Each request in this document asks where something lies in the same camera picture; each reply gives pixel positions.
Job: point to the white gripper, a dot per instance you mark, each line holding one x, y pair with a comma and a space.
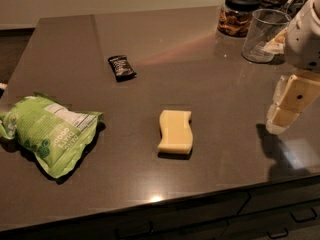
304, 43

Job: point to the yellow sponge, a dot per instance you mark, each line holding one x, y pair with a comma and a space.
176, 133

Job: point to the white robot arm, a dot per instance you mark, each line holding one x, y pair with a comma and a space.
277, 44

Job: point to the black rxbar chocolate wrapper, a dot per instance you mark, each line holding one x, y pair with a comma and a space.
121, 68

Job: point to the clear plastic measuring cup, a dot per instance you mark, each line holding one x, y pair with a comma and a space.
264, 26

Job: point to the glass jar with black lid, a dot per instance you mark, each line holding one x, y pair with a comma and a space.
235, 17

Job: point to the dark drawer cabinet front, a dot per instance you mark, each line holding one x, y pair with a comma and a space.
241, 214

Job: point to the green chip bag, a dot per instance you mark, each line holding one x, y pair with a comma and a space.
55, 135

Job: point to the black drawer handle right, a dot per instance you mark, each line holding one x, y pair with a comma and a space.
304, 215

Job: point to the black drawer handle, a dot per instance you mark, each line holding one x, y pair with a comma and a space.
132, 230
304, 215
276, 235

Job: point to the black drawer handle lower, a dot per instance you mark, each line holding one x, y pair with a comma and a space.
276, 235

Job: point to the black drawer handle left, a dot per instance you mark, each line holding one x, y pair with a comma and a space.
132, 230

